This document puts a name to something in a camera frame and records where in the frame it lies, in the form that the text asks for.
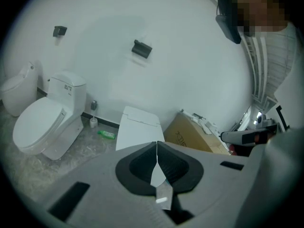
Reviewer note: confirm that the person's head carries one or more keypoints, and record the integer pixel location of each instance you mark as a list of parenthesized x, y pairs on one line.
[(259, 8)]

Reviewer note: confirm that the toilet brush with white holder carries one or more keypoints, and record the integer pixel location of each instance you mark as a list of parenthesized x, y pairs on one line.
[(93, 122)]

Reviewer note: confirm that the black caulking tool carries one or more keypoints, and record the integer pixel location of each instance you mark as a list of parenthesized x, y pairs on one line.
[(198, 115)]

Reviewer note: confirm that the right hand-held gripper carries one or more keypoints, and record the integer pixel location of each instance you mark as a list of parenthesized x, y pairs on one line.
[(263, 128)]

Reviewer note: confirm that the white sealant tube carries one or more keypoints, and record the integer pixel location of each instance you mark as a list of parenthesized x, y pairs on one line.
[(188, 115)]

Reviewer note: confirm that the small black wall holder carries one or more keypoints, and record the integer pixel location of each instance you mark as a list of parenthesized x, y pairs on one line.
[(59, 31)]

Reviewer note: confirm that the white toilet with tank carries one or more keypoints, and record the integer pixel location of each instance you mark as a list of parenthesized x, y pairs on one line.
[(42, 122)]

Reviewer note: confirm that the green plastic bottle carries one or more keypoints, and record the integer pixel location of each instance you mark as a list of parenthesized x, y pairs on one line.
[(107, 134)]

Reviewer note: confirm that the large cardboard box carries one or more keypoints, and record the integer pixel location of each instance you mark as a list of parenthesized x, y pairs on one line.
[(190, 136)]

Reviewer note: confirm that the black head-worn camera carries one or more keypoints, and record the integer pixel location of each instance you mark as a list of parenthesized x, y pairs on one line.
[(229, 25)]

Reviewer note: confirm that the white egg-shaped toilet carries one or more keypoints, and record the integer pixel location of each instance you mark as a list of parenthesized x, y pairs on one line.
[(19, 94)]

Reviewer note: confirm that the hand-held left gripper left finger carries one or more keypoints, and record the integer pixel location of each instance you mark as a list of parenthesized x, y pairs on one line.
[(95, 174)]

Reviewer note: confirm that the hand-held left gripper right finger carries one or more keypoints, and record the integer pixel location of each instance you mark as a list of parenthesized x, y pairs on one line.
[(213, 179)]

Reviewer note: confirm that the black wall shelf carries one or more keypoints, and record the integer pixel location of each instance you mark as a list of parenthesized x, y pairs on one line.
[(141, 49)]

